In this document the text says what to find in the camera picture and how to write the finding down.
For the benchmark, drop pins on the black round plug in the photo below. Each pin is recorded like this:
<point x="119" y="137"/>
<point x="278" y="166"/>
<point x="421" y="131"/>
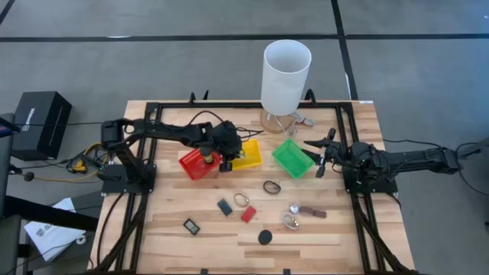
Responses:
<point x="28" y="176"/>

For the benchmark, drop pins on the yellow plastic basket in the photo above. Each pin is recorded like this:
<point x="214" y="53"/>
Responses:
<point x="250" y="156"/>

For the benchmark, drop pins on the red plastic basket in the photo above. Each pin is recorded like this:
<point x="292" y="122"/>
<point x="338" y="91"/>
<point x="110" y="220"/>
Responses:
<point x="193" y="168"/>

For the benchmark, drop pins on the black round disc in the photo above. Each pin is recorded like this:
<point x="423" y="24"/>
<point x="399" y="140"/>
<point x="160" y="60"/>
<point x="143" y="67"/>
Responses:
<point x="265" y="237"/>

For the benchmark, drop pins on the white shade table lamp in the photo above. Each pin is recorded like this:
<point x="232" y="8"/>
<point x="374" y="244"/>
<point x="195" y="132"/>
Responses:
<point x="284" y="84"/>

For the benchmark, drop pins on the small red card case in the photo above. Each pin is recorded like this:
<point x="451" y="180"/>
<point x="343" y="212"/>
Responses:
<point x="248" y="214"/>

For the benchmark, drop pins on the white paper sheets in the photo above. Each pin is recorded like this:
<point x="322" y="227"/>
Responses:
<point x="49" y="237"/>

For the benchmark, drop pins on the yellow black tool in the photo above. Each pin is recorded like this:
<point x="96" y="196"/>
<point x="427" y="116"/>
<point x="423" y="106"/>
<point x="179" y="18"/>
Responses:
<point x="79" y="167"/>

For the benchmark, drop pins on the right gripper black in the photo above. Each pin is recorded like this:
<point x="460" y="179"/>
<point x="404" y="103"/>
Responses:
<point x="332" y="154"/>

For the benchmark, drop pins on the dark teal small box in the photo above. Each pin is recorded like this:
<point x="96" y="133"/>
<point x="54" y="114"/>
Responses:
<point x="225" y="207"/>

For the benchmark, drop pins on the small black digital display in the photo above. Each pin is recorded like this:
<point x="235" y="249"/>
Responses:
<point x="191" y="226"/>

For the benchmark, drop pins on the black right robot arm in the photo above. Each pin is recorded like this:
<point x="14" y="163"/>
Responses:
<point x="412" y="157"/>

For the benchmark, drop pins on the black oval wristband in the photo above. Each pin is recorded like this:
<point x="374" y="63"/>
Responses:
<point x="264" y="186"/>

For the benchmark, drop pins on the black cardboard box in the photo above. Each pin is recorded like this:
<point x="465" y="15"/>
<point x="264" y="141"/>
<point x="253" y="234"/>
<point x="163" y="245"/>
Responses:
<point x="40" y="122"/>

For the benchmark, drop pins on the black metal table frame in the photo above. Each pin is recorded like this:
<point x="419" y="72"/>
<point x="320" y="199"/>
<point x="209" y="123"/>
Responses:
<point x="248" y="104"/>

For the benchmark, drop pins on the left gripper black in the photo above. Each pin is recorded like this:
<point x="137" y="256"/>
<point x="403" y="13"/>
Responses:
<point x="227" y="139"/>

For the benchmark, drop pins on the dark grey furniture leg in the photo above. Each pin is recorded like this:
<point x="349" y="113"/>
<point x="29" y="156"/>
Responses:
<point x="479" y="147"/>

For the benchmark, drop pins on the green plastic basket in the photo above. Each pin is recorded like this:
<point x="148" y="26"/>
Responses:
<point x="292" y="158"/>

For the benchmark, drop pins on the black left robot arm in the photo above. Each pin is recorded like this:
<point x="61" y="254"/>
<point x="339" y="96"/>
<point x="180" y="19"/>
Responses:
<point x="168" y="131"/>

